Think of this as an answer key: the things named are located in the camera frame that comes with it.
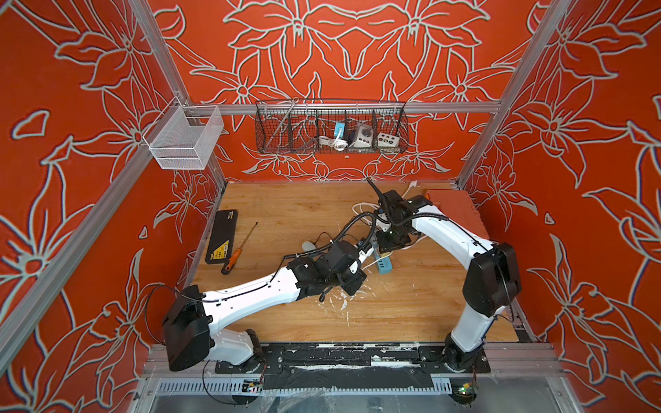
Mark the black flat tool case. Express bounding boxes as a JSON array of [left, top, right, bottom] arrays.
[[205, 209, 239, 264]]

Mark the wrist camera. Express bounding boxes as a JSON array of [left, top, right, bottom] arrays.
[[379, 190, 413, 225], [323, 241, 359, 274]]

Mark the clear plastic wall bin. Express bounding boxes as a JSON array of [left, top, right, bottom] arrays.
[[146, 107, 225, 170]]

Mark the white bluetooth headset case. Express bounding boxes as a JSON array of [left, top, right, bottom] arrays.
[[301, 241, 316, 252]]

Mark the thin white cable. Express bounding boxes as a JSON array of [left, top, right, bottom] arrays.
[[358, 247, 386, 272]]

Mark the blue box in basket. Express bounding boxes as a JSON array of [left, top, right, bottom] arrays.
[[333, 122, 345, 139]]

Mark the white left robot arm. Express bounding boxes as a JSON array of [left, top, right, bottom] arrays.
[[162, 241, 374, 372]]

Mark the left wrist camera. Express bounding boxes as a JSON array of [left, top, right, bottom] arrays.
[[323, 241, 359, 274]]

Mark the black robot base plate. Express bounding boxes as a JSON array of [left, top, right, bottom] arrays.
[[213, 342, 491, 393]]

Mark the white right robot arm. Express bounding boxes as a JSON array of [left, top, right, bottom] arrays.
[[373, 187, 522, 373]]

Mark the blue usb charger hub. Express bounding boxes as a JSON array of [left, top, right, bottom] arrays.
[[374, 251, 394, 275]]

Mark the black wire wall basket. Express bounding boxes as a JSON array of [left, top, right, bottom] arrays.
[[255, 98, 409, 155]]

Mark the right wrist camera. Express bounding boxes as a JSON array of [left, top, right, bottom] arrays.
[[379, 190, 413, 225]]

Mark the white socket cube in basket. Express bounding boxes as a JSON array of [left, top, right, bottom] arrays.
[[377, 133, 400, 151]]

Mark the white power strip in basket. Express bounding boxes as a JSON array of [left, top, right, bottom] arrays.
[[351, 124, 374, 149]]

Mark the orange plastic tool case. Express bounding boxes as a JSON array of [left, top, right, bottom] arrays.
[[425, 189, 490, 239]]

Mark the orange handled screwdriver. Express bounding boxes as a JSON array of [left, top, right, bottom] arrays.
[[221, 222, 258, 275]]

